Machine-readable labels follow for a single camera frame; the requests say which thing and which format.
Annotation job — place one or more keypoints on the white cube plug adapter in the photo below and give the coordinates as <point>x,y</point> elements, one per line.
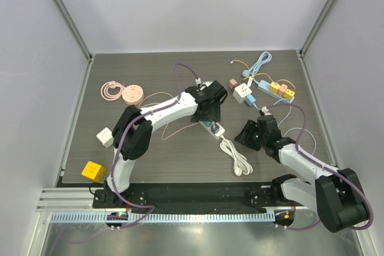
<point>105,137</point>

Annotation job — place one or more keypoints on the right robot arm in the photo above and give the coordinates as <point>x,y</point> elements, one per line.
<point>335,195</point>

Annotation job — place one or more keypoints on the teal charger plug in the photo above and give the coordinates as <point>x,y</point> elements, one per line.
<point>207,123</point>

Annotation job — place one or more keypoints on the round pink power socket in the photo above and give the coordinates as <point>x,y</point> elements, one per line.
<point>133,94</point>

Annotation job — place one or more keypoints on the light blue charger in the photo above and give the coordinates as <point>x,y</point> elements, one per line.
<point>250,100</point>

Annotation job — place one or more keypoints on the blue power strip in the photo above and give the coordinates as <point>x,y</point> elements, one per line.
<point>264,87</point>

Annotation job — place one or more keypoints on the yellow cube plug adapter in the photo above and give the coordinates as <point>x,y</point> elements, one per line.
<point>94,172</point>

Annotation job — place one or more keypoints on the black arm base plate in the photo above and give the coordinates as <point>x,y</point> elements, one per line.
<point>206,198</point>

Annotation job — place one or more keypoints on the pink plug on strip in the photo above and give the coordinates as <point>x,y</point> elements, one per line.
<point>281,90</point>

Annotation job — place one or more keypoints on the dark grey charger plug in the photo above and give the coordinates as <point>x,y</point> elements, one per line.
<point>214,127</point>

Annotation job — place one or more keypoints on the slotted cable duct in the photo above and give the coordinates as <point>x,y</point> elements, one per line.
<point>125,218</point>

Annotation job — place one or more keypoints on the white cube socket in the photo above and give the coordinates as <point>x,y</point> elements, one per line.
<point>240,92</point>

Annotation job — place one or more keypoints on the yellow plug on strip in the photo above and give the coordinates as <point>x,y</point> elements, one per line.
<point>274,87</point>

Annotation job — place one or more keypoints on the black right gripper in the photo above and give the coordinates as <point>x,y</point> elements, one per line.
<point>250,135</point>

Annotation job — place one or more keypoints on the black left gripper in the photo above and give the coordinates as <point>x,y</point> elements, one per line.
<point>214,116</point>

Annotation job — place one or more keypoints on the small pink charger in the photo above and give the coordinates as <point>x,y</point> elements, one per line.
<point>233,84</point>

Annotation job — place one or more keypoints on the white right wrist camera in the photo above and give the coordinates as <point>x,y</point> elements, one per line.
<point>264,111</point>

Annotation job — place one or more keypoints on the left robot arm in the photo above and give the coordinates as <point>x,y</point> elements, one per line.
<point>133,131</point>

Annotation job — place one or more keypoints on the white power strip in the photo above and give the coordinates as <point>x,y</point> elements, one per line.
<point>218,135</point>

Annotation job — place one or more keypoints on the yellow usb charger on strip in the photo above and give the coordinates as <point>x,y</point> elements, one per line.
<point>288,94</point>

